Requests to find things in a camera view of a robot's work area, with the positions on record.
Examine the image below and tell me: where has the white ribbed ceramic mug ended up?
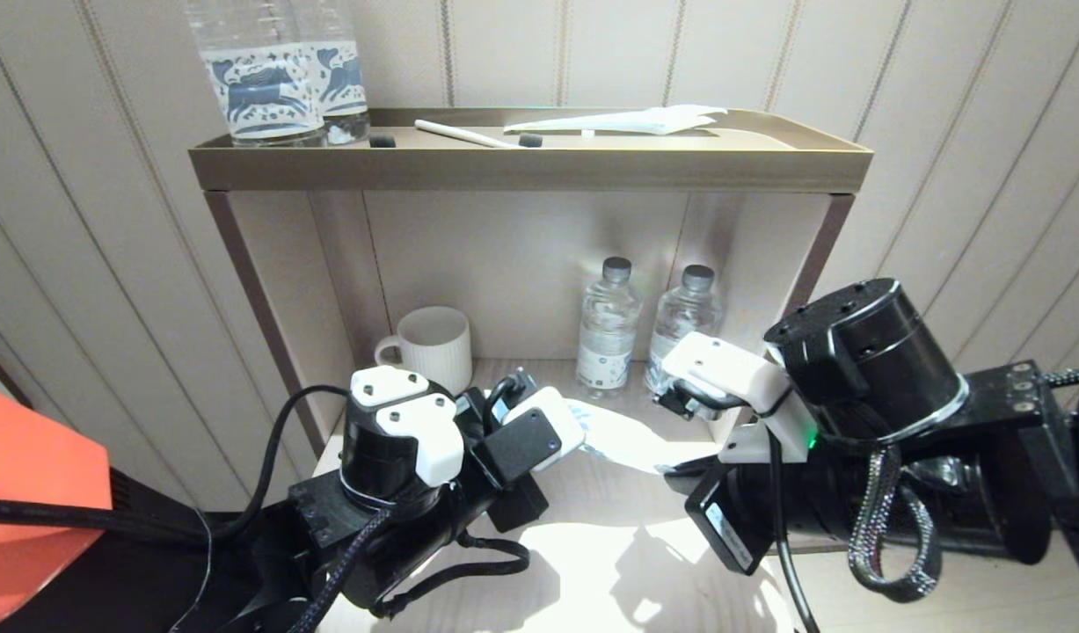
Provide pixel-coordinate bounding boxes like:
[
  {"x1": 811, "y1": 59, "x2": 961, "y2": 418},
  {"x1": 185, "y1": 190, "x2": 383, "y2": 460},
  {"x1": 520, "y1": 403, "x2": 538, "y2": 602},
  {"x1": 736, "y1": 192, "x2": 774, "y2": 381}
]
[{"x1": 374, "y1": 305, "x2": 473, "y2": 398}]

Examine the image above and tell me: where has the silvery braided right arm cable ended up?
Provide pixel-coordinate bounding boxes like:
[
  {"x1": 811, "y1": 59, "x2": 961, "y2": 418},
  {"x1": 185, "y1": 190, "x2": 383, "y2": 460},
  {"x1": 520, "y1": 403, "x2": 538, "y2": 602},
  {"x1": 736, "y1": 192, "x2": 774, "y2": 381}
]
[{"x1": 845, "y1": 442, "x2": 942, "y2": 605}]

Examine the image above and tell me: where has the large blue-label water bottle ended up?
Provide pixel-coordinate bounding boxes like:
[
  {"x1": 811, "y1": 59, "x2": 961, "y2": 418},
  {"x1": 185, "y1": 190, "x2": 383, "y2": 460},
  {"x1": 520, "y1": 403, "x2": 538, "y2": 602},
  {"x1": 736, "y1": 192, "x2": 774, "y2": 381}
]
[
  {"x1": 293, "y1": 0, "x2": 371, "y2": 145},
  {"x1": 183, "y1": 0, "x2": 326, "y2": 147}
]

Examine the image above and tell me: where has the white bag with horse print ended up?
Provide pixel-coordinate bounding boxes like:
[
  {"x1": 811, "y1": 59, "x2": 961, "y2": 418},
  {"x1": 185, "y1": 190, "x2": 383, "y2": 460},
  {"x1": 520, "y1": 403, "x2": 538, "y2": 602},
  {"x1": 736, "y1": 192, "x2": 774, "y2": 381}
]
[{"x1": 564, "y1": 397, "x2": 726, "y2": 477}]

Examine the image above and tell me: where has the beige open shelf unit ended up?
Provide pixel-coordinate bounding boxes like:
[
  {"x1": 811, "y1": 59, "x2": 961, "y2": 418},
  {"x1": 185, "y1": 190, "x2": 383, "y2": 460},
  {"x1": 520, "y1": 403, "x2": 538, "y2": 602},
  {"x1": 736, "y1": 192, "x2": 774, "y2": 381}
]
[{"x1": 187, "y1": 105, "x2": 876, "y2": 458}]

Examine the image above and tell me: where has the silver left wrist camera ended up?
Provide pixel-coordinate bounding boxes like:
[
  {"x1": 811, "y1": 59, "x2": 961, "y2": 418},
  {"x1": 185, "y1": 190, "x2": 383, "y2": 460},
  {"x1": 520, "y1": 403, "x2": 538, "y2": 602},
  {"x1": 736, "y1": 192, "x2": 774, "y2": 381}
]
[{"x1": 471, "y1": 386, "x2": 587, "y2": 491}]

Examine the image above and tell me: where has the black braided cable loop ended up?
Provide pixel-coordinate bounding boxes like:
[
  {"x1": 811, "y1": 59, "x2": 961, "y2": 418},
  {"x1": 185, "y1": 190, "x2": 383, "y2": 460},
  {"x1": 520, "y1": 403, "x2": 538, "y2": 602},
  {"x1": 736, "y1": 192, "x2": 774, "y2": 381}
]
[{"x1": 370, "y1": 530, "x2": 533, "y2": 618}]

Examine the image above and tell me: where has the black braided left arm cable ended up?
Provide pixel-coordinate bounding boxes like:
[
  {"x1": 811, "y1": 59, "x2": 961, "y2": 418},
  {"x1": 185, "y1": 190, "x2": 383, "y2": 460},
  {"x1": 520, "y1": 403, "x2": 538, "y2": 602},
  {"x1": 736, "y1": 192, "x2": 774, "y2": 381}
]
[{"x1": 287, "y1": 504, "x2": 392, "y2": 633}]

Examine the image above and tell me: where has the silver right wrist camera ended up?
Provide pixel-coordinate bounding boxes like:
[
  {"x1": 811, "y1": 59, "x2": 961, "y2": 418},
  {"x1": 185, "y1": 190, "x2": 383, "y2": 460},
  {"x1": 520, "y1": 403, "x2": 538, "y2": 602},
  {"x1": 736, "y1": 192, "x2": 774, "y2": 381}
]
[{"x1": 652, "y1": 331, "x2": 819, "y2": 467}]

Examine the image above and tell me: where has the white packet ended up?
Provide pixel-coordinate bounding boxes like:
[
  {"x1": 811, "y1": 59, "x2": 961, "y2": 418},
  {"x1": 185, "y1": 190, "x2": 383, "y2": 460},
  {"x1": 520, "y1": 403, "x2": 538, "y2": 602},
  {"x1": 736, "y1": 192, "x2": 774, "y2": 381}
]
[{"x1": 502, "y1": 103, "x2": 730, "y2": 136}]

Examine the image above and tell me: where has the black left camera cable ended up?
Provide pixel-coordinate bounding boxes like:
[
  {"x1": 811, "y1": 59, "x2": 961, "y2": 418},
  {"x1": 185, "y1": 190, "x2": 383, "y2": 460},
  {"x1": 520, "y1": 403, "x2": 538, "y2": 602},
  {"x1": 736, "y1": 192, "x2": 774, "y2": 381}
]
[{"x1": 484, "y1": 367, "x2": 541, "y2": 416}]

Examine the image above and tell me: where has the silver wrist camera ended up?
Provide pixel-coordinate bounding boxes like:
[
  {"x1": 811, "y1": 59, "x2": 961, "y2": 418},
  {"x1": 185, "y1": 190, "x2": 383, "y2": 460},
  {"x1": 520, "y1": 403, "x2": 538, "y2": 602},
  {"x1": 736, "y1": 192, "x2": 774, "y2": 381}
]
[
  {"x1": 652, "y1": 331, "x2": 819, "y2": 467},
  {"x1": 471, "y1": 386, "x2": 587, "y2": 491}
]

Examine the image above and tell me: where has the black camera cable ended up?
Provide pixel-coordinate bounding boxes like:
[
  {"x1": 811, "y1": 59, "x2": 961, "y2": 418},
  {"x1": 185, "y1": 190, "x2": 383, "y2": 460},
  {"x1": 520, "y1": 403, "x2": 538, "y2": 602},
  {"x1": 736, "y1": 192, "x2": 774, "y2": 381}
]
[
  {"x1": 766, "y1": 431, "x2": 823, "y2": 633},
  {"x1": 484, "y1": 367, "x2": 541, "y2": 416}
]

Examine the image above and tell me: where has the small clear water bottle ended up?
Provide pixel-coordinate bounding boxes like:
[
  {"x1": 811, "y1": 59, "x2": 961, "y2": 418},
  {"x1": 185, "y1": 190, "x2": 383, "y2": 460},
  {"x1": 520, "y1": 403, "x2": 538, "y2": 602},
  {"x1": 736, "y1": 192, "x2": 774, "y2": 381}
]
[
  {"x1": 576, "y1": 256, "x2": 643, "y2": 400},
  {"x1": 645, "y1": 264, "x2": 725, "y2": 396}
]

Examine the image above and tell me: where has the white stick toothbrush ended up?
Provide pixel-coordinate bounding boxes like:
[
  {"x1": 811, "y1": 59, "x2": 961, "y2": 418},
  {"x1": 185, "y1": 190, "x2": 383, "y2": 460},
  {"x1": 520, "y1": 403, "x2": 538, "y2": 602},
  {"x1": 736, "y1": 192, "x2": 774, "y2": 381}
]
[{"x1": 414, "y1": 119, "x2": 522, "y2": 149}]

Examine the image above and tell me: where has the black right camera cable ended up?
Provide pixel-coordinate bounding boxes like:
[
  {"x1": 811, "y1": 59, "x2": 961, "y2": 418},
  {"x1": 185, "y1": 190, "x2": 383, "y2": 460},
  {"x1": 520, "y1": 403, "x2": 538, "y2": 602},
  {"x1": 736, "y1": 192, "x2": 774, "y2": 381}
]
[{"x1": 766, "y1": 431, "x2": 823, "y2": 633}]

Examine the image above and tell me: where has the thin smooth black cable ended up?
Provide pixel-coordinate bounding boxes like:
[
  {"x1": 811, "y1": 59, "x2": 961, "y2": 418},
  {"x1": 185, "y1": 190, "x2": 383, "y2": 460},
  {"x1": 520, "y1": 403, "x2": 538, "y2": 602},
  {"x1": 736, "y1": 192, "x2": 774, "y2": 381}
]
[{"x1": 0, "y1": 384, "x2": 353, "y2": 543}]

